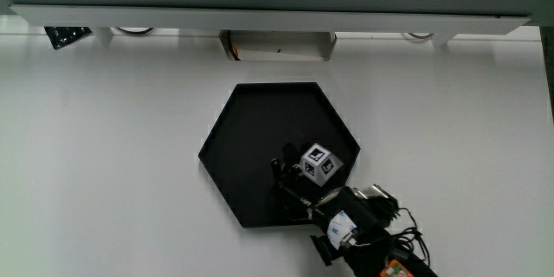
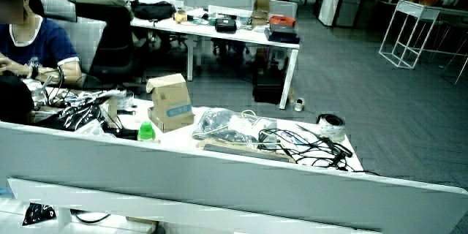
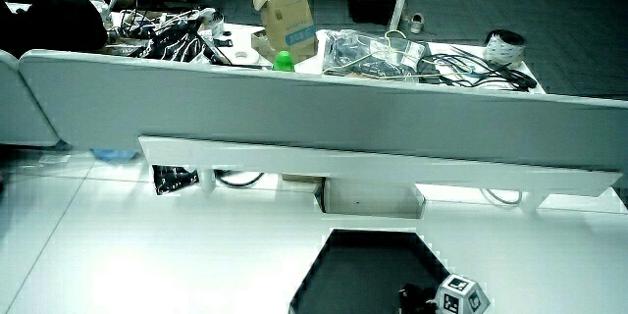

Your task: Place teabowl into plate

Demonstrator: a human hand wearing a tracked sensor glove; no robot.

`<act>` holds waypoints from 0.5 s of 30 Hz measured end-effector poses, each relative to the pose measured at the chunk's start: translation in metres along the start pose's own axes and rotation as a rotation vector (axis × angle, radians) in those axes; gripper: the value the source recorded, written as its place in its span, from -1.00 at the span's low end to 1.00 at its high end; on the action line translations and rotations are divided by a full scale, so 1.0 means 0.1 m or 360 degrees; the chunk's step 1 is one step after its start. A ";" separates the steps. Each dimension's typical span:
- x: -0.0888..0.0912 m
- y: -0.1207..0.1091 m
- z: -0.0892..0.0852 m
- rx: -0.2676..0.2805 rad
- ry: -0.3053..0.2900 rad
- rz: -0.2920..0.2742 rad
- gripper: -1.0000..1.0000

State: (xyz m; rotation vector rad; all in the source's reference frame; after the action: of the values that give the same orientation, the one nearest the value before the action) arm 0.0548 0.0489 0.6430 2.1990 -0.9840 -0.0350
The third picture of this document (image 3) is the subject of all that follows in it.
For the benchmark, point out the person's right hand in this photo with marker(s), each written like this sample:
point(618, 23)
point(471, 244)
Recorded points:
point(461, 298)

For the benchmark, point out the black hexagonal plate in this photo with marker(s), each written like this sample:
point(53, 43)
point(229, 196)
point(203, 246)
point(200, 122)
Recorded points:
point(360, 275)

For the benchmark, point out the white desk shelf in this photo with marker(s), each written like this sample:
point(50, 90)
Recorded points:
point(343, 162)

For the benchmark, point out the white tape roll black core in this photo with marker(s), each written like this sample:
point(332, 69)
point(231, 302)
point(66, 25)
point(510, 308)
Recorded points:
point(504, 49)

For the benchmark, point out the long white divider panel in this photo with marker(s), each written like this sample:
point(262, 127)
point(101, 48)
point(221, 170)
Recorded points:
point(294, 108)

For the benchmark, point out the white shoe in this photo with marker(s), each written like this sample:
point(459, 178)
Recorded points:
point(417, 22)

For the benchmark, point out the green bottle cap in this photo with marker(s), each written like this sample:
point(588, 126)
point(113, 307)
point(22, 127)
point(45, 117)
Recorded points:
point(283, 62)

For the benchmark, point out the small black plastic bag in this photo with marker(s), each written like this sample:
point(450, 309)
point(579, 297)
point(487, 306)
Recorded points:
point(172, 179)

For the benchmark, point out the low cardboard box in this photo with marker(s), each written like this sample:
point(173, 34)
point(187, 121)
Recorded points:
point(262, 44)

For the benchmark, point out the tall cardboard box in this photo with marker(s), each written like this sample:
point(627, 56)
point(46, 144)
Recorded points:
point(287, 12)

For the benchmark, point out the white patterned cup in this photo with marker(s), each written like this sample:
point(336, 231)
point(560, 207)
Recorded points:
point(215, 22)

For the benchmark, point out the blue object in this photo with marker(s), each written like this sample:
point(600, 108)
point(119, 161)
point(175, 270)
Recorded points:
point(114, 154)

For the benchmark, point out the short white divider panel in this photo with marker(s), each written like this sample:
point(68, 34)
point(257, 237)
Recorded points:
point(19, 108)

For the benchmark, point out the black rounded bag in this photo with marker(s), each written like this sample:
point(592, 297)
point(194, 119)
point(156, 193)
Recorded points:
point(54, 24)

